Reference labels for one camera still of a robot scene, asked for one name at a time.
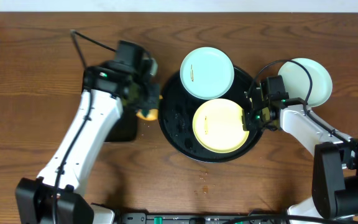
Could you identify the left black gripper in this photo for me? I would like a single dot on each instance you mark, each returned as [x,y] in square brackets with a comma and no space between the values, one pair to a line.
[150,101]

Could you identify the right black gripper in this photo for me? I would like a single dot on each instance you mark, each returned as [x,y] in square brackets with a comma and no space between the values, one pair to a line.
[248,115]

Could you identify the green and yellow sponge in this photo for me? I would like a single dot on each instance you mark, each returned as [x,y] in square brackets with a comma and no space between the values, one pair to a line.
[148,114]

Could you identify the light blue plate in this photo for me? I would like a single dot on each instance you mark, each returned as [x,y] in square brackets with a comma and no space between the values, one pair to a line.
[207,73]
[297,82]

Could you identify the yellow plate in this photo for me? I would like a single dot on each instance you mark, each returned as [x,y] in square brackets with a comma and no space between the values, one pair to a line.
[217,125]

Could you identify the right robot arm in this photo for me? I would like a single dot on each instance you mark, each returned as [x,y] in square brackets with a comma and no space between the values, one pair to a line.
[335,155]

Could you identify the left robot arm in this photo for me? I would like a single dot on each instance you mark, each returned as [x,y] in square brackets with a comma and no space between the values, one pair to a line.
[110,88]

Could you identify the round black tray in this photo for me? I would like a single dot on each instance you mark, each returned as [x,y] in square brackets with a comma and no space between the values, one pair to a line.
[176,111]

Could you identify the black rectangular tray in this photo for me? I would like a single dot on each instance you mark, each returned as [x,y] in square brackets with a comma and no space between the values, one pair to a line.
[125,129]

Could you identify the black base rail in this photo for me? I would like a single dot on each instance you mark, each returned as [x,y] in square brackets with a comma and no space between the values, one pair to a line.
[171,218]

